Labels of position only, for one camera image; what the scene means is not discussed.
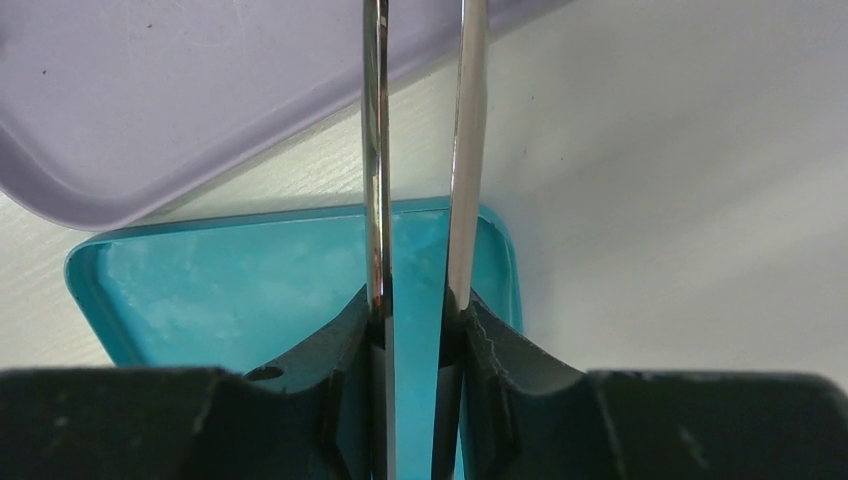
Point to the teal box lid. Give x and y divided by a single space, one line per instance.
236 292

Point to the purple chocolate tray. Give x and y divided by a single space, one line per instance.
112 109

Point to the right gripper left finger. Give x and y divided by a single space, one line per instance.
303 415

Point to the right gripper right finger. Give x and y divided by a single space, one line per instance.
528 415

